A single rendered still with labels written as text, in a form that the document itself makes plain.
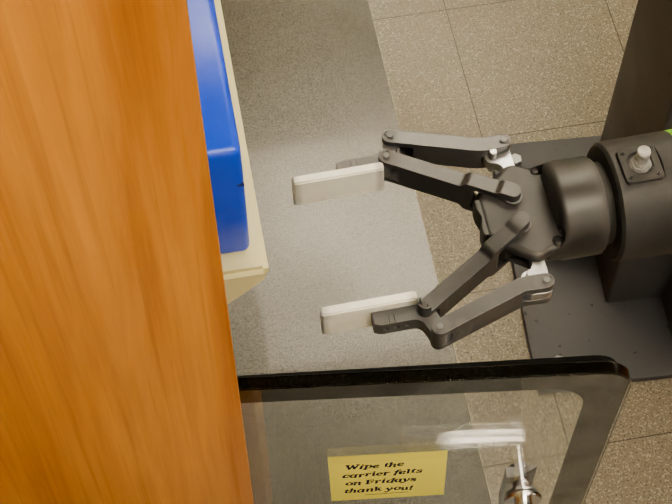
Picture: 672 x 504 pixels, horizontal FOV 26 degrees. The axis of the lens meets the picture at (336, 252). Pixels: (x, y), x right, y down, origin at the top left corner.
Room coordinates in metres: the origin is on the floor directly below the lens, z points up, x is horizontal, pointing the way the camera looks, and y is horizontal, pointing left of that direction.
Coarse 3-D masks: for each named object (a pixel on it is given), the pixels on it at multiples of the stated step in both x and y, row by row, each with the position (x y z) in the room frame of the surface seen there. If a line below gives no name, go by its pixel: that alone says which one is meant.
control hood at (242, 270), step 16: (224, 32) 0.52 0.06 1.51; (224, 48) 0.51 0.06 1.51; (240, 112) 0.47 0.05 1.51; (240, 128) 0.46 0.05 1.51; (240, 144) 0.44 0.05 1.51; (256, 208) 0.41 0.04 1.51; (256, 224) 0.40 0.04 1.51; (256, 240) 0.38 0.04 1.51; (224, 256) 0.37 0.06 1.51; (240, 256) 0.37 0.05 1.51; (256, 256) 0.37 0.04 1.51; (224, 272) 0.37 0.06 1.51; (240, 272) 0.37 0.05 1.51; (256, 272) 0.37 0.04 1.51; (240, 288) 0.36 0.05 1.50
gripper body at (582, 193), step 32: (576, 160) 0.61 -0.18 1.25; (544, 192) 0.59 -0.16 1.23; (576, 192) 0.58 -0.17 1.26; (480, 224) 0.57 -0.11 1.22; (544, 224) 0.57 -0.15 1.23; (576, 224) 0.56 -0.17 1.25; (608, 224) 0.56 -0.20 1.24; (512, 256) 0.55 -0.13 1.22; (544, 256) 0.54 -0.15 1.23; (576, 256) 0.55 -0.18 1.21
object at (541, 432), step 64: (256, 384) 0.36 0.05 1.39; (320, 384) 0.36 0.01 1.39; (384, 384) 0.36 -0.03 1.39; (448, 384) 0.36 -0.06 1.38; (512, 384) 0.36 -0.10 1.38; (576, 384) 0.37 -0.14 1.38; (256, 448) 0.36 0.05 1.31; (320, 448) 0.36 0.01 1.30; (384, 448) 0.36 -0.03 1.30; (448, 448) 0.36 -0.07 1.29; (512, 448) 0.37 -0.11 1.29; (576, 448) 0.37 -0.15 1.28
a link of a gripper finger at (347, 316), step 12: (360, 300) 0.50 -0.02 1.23; (372, 300) 0.50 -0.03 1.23; (384, 300) 0.50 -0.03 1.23; (396, 300) 0.50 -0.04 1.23; (408, 300) 0.50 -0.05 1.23; (324, 312) 0.49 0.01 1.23; (336, 312) 0.49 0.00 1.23; (348, 312) 0.49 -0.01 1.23; (360, 312) 0.49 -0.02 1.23; (324, 324) 0.49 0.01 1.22; (336, 324) 0.49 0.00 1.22; (348, 324) 0.49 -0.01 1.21; (360, 324) 0.49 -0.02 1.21
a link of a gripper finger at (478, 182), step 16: (384, 160) 0.62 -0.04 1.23; (400, 160) 0.62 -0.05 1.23; (416, 160) 0.62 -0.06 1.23; (400, 176) 0.62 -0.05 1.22; (416, 176) 0.61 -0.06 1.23; (432, 176) 0.61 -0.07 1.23; (448, 176) 0.61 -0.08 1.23; (464, 176) 0.61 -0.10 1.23; (480, 176) 0.60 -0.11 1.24; (432, 192) 0.61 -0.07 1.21; (448, 192) 0.60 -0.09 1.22; (464, 192) 0.60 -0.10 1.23; (480, 192) 0.59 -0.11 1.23; (496, 192) 0.59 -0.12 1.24; (512, 192) 0.59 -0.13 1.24; (464, 208) 0.60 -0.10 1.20
